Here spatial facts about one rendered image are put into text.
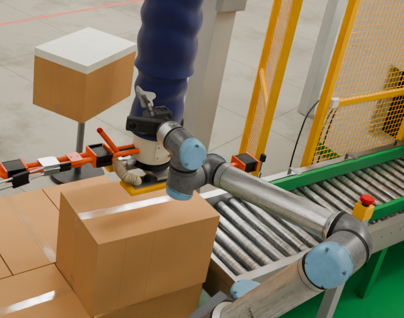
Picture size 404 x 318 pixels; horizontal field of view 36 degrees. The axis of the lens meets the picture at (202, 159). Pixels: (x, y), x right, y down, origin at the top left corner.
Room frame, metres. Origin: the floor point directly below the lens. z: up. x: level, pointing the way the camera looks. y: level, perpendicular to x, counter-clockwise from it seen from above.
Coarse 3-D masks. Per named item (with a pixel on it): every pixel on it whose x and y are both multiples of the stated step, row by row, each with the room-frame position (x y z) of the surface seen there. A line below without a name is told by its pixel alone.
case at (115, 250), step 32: (64, 192) 2.24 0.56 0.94; (96, 192) 2.28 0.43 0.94; (160, 192) 2.39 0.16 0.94; (64, 224) 2.19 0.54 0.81; (96, 224) 2.06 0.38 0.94; (128, 224) 2.10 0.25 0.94; (160, 224) 2.15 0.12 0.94; (192, 224) 2.21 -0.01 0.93; (64, 256) 2.17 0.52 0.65; (96, 256) 1.93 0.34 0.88; (128, 256) 2.02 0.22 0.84; (160, 256) 2.12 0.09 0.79; (192, 256) 2.23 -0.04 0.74; (96, 288) 1.94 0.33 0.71; (128, 288) 2.04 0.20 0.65; (160, 288) 2.14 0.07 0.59
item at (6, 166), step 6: (0, 162) 1.89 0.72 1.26; (6, 162) 1.90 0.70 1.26; (12, 162) 1.90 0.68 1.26; (18, 162) 1.91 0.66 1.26; (6, 168) 1.86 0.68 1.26; (12, 168) 1.86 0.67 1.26; (18, 168) 1.87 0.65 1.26; (24, 168) 1.88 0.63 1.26; (6, 174) 1.84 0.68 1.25; (12, 174) 1.85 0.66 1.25
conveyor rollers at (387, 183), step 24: (384, 168) 3.89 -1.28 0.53; (312, 192) 3.33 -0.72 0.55; (336, 192) 3.40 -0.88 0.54; (360, 192) 3.47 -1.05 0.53; (384, 192) 3.55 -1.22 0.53; (264, 216) 2.97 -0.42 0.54; (384, 216) 3.22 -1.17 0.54; (240, 240) 2.71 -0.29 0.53; (264, 240) 2.73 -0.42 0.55; (288, 240) 2.81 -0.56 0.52; (312, 240) 2.82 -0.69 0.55; (240, 264) 2.49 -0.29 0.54; (264, 264) 2.55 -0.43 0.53
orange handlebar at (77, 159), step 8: (128, 144) 2.22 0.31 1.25; (120, 152) 2.15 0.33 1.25; (128, 152) 2.17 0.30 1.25; (136, 152) 2.19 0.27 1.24; (64, 160) 2.03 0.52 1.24; (72, 160) 2.01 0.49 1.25; (80, 160) 2.03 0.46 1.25; (88, 160) 2.05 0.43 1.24; (0, 168) 1.87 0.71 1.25; (32, 168) 1.91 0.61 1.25; (0, 176) 1.84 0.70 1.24
